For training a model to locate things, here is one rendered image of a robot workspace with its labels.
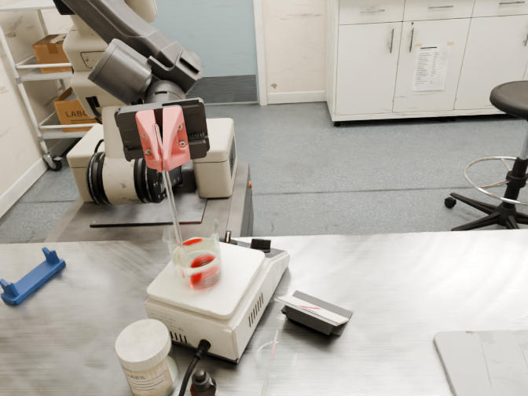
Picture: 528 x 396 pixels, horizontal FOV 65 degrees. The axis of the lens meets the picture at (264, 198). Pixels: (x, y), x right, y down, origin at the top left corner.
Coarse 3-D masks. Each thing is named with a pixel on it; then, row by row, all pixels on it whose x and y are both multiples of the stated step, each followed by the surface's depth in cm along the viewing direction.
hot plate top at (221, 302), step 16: (224, 256) 56; (240, 256) 56; (256, 256) 56; (224, 272) 53; (240, 272) 53; (256, 272) 53; (160, 288) 52; (176, 288) 51; (224, 288) 51; (240, 288) 51; (176, 304) 50; (192, 304) 49; (208, 304) 49; (224, 304) 49
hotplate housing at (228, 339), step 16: (288, 256) 65; (272, 272) 58; (256, 288) 54; (272, 288) 59; (160, 304) 52; (240, 304) 51; (256, 304) 54; (160, 320) 52; (176, 320) 51; (192, 320) 50; (208, 320) 49; (224, 320) 49; (240, 320) 49; (256, 320) 55; (176, 336) 53; (192, 336) 52; (208, 336) 50; (224, 336) 49; (240, 336) 50; (208, 352) 53; (224, 352) 51; (240, 352) 51
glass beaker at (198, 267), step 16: (192, 224) 52; (208, 224) 51; (176, 240) 51; (208, 240) 47; (176, 256) 47; (192, 256) 47; (208, 256) 48; (176, 272) 50; (192, 272) 48; (208, 272) 49; (192, 288) 50; (208, 288) 50
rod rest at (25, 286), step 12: (48, 252) 68; (48, 264) 69; (60, 264) 69; (24, 276) 67; (36, 276) 67; (48, 276) 67; (12, 288) 62; (24, 288) 64; (36, 288) 65; (12, 300) 62
